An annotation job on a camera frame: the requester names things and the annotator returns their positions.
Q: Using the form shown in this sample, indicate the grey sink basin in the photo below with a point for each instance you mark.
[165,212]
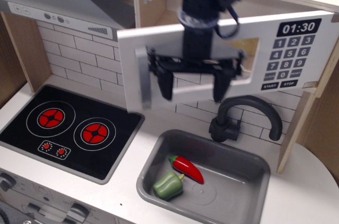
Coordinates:
[235,181]

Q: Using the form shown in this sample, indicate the white microwave door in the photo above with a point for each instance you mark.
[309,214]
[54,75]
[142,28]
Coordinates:
[282,52]

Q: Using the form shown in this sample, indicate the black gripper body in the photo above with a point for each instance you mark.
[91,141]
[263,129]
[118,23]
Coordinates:
[196,56]

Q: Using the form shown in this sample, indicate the grey oven knob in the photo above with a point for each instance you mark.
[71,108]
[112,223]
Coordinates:
[7,182]

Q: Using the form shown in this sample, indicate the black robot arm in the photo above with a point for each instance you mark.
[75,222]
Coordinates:
[200,20]

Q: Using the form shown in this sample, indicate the black toy stovetop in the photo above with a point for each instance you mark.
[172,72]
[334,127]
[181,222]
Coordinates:
[72,132]

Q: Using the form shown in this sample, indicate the grey microwave door handle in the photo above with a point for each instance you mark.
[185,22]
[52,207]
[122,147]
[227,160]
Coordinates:
[144,76]

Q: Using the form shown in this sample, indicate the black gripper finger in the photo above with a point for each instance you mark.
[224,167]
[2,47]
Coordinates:
[165,83]
[222,79]

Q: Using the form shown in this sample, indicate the wooden microwave cabinet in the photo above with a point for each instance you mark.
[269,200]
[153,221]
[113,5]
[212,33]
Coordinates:
[305,126]

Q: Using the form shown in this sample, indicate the grey oven door handle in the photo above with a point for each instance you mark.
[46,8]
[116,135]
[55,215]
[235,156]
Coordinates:
[76,214]

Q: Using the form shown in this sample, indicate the red toy chili pepper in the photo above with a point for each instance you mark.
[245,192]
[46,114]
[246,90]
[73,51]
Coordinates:
[186,167]

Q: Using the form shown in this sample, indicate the dark grey faucet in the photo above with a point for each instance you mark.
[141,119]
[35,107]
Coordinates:
[221,128]

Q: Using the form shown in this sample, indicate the green toy bell pepper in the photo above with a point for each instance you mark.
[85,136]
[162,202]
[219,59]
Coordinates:
[170,185]

